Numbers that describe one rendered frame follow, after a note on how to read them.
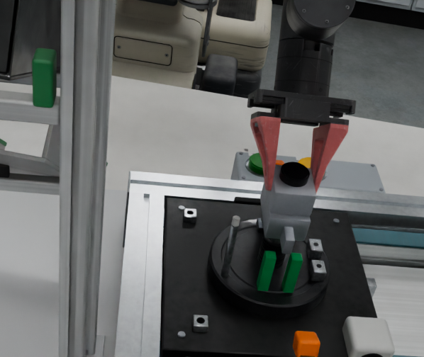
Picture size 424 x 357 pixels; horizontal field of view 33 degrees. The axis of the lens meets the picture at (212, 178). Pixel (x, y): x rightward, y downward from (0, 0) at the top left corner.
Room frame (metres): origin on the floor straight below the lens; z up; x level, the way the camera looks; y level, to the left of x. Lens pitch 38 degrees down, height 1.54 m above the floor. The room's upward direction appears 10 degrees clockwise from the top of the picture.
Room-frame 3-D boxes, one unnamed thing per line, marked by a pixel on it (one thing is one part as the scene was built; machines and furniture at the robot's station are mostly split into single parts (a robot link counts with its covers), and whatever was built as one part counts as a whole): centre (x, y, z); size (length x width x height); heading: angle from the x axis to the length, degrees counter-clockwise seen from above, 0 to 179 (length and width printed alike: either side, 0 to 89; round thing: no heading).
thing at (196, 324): (0.49, -0.01, 0.97); 0.02 x 0.02 x 0.01; 8
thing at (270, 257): (0.54, -0.07, 1.01); 0.01 x 0.01 x 0.05; 8
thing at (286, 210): (0.58, -0.08, 1.09); 0.08 x 0.04 x 0.07; 8
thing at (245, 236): (0.59, -0.08, 0.98); 0.14 x 0.14 x 0.02
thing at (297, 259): (0.55, -0.10, 1.01); 0.01 x 0.01 x 0.05; 8
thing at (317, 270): (0.58, -0.13, 1.00); 0.02 x 0.01 x 0.02; 8
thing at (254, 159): (0.80, -0.07, 0.96); 0.04 x 0.04 x 0.02
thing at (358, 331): (0.51, -0.19, 0.97); 0.05 x 0.05 x 0.04; 8
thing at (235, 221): (0.55, -0.03, 1.03); 0.01 x 0.01 x 0.08
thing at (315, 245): (0.61, -0.13, 1.00); 0.02 x 0.01 x 0.02; 8
